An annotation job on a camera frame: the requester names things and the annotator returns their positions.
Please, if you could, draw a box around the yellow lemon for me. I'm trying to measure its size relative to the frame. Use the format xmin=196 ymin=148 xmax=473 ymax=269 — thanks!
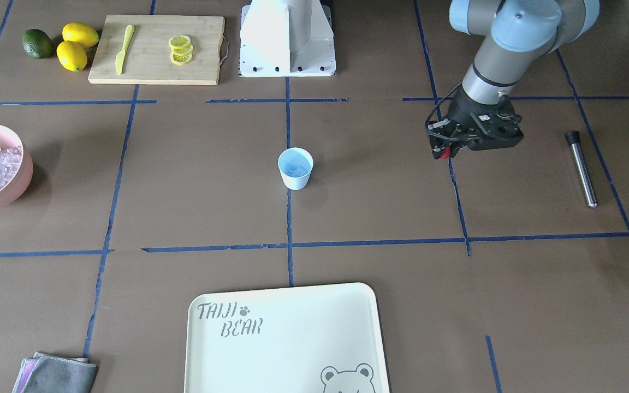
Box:
xmin=62 ymin=22 xmax=100 ymax=49
xmin=56 ymin=40 xmax=88 ymax=72

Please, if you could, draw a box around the green avocado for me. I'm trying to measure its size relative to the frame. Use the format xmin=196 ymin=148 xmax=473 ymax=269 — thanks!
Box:
xmin=22 ymin=29 xmax=55 ymax=59

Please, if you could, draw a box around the light blue paper cup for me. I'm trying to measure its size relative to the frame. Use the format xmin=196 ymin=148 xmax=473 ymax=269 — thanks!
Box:
xmin=277 ymin=147 xmax=314 ymax=190

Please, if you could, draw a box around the wooden cutting board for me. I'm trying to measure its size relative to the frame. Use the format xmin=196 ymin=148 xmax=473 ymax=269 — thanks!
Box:
xmin=88 ymin=14 xmax=226 ymax=86

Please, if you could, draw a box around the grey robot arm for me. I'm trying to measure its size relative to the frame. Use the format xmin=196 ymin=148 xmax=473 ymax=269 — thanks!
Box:
xmin=424 ymin=1 xmax=601 ymax=159

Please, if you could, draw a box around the grey folded cloth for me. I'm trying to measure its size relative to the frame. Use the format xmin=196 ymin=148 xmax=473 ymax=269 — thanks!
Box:
xmin=12 ymin=352 xmax=98 ymax=392

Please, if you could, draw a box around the black braided cable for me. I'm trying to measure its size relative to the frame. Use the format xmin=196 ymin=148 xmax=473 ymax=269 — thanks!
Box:
xmin=425 ymin=82 xmax=464 ymax=132

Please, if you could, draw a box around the lemon slices stack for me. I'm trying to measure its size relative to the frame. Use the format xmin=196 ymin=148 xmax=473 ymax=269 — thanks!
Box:
xmin=168 ymin=34 xmax=194 ymax=66

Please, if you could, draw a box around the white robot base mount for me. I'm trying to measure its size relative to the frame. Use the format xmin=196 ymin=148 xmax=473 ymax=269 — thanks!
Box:
xmin=239 ymin=1 xmax=337 ymax=78

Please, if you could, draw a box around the yellow plastic knife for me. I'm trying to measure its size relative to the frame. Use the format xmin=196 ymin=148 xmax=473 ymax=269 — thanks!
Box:
xmin=115 ymin=25 xmax=135 ymax=75

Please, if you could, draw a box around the steel muddler with black cap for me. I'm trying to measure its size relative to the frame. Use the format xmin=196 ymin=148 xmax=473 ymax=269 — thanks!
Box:
xmin=564 ymin=131 xmax=597 ymax=209

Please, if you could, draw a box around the cream bear serving tray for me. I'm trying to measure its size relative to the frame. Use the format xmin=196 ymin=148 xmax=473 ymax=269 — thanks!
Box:
xmin=183 ymin=283 xmax=391 ymax=392

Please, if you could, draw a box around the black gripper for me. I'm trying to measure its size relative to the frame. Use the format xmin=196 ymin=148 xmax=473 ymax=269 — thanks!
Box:
xmin=427 ymin=88 xmax=524 ymax=160

